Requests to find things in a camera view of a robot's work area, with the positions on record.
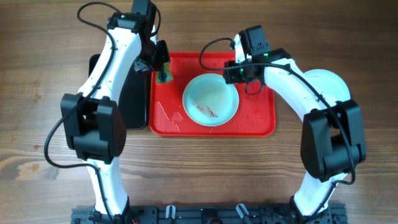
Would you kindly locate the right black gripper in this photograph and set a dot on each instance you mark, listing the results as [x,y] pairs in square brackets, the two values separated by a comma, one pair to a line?
[231,74]

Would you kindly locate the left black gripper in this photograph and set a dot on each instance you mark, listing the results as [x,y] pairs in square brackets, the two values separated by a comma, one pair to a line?
[140,65]

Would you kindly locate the green yellow sponge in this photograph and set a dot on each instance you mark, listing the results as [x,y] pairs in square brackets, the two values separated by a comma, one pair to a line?
[165,75]

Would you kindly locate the mint plate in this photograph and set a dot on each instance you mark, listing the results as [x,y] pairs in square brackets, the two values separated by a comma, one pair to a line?
[209,101]
[334,85]

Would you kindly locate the white plate red stain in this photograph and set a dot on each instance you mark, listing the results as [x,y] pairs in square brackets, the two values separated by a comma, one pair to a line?
[316,76]

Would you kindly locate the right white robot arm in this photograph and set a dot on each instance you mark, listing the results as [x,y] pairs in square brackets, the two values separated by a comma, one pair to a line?
[332,142]

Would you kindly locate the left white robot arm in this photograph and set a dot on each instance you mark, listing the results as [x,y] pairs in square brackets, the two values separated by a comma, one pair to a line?
[93,123]

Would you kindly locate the black plastic tray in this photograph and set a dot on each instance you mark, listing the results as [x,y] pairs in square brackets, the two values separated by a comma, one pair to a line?
[134,100]

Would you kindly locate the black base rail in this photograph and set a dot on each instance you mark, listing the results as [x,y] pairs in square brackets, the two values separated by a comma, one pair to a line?
[269,213]

